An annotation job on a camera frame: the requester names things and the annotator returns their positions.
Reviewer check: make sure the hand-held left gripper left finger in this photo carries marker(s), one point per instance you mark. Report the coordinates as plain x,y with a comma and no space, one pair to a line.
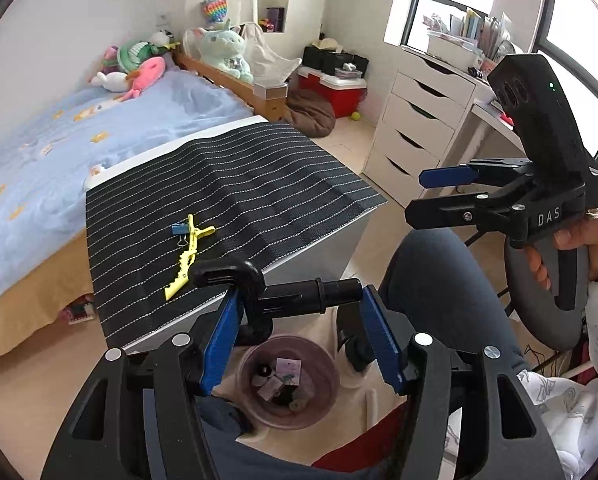
224,340

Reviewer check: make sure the rainbow bag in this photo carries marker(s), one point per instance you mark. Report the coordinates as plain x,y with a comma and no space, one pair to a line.
215,10

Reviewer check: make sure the white storage box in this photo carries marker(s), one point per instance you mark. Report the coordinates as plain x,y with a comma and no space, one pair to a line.
454,45

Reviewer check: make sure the white desk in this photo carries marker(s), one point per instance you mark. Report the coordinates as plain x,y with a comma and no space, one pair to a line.
499,127

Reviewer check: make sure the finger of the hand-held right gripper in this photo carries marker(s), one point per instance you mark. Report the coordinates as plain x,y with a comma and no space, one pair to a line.
449,212
446,176

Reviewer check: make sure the black plastic clamp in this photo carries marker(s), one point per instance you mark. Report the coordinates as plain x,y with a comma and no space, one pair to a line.
299,295

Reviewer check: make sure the person's left leg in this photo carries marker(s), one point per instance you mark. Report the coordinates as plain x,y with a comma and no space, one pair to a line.
279,460

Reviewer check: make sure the black storage box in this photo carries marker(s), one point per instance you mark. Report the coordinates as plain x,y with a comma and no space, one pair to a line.
324,60

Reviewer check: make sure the red cloth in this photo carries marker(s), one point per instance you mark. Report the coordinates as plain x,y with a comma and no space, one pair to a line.
359,445

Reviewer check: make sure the toy building blocks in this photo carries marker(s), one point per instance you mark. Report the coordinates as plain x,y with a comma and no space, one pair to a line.
79,312

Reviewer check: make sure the person's leg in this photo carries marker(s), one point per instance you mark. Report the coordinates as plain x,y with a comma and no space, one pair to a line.
279,460
444,285

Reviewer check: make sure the green plush toy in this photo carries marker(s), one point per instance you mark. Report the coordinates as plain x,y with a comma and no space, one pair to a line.
134,52

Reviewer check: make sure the black striped mat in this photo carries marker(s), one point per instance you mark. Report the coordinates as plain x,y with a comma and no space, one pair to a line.
254,185

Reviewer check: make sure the blue binder clip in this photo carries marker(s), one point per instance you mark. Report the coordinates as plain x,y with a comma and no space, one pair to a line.
179,229

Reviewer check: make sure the beige bed skirt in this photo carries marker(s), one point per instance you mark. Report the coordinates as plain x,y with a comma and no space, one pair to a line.
29,320

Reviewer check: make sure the white drawer unit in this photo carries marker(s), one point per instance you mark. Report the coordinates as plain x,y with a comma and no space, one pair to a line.
419,110

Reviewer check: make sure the white seal plush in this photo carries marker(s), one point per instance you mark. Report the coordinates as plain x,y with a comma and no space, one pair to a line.
111,80

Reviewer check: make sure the brown cardboard piece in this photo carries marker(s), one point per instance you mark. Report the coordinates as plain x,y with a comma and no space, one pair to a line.
269,389

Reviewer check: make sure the grey metal table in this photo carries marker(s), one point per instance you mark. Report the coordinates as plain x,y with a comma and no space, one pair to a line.
324,255

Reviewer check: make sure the cream hat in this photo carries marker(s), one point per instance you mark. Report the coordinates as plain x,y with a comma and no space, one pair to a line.
329,44

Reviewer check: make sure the pink fish plush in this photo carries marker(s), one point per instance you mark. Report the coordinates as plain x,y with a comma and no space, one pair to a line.
149,72

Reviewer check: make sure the large mint plush toy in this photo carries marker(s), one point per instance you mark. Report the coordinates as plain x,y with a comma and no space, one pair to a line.
224,50

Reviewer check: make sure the white green plush head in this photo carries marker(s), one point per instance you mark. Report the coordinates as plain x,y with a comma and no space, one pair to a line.
160,37

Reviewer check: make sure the white printed shirt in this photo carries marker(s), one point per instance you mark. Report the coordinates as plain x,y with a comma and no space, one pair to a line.
569,410

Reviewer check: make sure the brown bean bag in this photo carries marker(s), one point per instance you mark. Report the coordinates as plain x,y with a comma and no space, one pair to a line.
309,115

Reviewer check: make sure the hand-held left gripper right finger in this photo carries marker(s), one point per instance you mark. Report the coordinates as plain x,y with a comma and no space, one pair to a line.
384,340

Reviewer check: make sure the light blue blanket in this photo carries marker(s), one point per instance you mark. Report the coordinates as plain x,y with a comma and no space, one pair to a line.
54,160

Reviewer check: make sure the person's right leg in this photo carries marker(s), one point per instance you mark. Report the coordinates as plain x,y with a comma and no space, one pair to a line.
444,285

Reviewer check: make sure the pink plastic bin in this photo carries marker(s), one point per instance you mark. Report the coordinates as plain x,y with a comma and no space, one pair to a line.
324,400

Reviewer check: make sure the silver box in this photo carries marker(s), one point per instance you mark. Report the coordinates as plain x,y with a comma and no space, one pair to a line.
271,91

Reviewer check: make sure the wooden bed frame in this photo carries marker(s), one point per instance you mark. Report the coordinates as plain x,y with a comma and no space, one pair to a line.
269,110

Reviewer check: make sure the yellow hair clip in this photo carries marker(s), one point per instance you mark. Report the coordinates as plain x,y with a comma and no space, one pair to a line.
186,260

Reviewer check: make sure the row of books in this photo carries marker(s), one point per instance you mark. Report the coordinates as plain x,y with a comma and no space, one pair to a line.
474,25

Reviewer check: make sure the purple box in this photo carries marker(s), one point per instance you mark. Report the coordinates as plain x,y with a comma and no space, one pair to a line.
275,17

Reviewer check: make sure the red cooler box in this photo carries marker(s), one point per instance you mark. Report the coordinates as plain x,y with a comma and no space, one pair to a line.
339,100

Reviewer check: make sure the black window frame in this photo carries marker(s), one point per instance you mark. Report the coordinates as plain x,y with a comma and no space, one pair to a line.
414,5

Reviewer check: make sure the pink purple plush toy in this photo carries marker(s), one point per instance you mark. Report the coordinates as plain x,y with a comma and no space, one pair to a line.
110,57

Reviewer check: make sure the white hanging cloth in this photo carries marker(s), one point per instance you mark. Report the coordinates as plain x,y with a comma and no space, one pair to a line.
269,60

